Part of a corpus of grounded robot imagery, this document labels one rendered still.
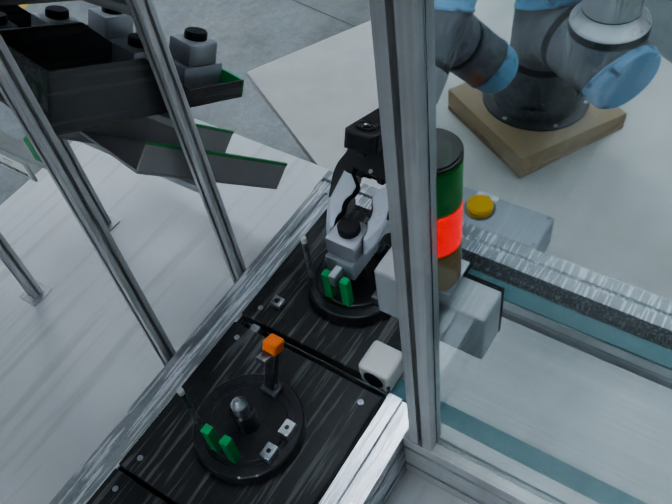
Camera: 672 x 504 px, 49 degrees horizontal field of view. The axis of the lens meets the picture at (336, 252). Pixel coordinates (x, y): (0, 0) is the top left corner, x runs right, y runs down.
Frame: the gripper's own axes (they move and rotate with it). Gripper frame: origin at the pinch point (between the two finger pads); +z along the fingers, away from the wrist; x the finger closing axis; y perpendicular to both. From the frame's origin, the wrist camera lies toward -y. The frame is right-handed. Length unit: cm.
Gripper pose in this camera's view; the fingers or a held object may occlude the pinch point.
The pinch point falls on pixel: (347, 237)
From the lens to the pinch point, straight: 96.1
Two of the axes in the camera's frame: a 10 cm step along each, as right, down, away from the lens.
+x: -8.4, -3.6, 4.2
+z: -3.6, 9.3, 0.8
